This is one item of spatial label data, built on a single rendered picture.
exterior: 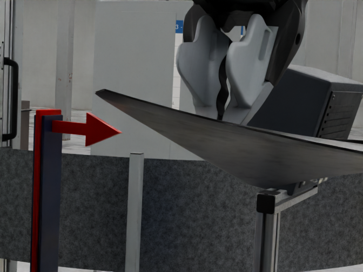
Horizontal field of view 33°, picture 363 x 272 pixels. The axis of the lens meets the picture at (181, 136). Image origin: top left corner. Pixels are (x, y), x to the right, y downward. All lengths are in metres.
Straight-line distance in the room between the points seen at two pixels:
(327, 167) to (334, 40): 4.17
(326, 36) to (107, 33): 2.97
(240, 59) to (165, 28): 6.23
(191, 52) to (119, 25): 6.40
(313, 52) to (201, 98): 4.18
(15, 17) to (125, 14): 4.31
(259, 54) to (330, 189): 1.90
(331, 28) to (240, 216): 2.66
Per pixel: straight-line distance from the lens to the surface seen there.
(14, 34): 2.54
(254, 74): 0.43
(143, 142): 6.71
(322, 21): 4.62
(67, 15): 11.66
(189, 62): 0.42
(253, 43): 0.42
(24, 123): 7.28
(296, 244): 2.29
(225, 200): 2.14
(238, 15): 0.46
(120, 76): 6.78
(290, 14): 0.44
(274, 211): 0.93
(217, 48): 0.45
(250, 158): 0.44
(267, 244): 0.95
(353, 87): 1.10
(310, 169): 0.45
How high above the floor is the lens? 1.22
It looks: 5 degrees down
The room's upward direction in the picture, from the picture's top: 3 degrees clockwise
